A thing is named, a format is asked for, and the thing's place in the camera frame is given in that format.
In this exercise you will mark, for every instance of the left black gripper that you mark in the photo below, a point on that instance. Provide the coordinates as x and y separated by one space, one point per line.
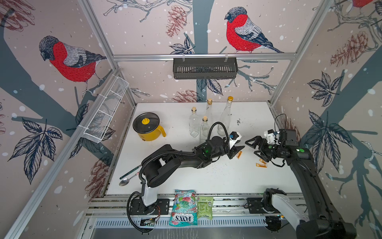
234 151

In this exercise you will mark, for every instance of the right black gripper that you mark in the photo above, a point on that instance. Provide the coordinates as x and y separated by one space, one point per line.
263 153

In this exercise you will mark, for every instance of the square glass bottle with cork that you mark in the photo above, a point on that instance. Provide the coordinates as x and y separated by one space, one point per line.
194 125

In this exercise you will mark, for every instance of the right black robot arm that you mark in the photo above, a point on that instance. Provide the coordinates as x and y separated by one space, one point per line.
320 220

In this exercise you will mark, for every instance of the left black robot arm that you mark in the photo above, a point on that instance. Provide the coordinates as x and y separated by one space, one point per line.
161 164

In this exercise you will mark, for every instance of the green snack packet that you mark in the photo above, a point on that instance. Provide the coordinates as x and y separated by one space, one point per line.
204 207

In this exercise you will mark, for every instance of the Fox's candy bag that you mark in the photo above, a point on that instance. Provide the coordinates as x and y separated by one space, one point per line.
184 211

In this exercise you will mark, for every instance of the yellow pot with glass lid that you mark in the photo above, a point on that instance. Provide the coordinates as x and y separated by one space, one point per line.
148 127

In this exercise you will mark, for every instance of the metal spoon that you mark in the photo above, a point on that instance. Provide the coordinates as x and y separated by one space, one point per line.
125 181

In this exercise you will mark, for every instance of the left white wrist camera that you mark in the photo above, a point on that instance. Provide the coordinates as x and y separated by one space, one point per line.
234 137

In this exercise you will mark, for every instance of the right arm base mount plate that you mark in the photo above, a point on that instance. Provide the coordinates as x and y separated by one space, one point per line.
255 206

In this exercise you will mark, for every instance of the black hanging wire shelf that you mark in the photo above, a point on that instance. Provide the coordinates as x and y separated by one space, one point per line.
218 68

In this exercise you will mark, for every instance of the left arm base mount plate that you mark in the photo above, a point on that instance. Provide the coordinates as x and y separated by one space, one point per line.
160 207

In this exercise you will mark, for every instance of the aluminium front rail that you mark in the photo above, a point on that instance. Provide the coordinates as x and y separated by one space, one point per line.
214 204

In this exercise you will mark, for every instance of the white wire mesh basket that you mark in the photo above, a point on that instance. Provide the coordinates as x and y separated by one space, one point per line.
96 130

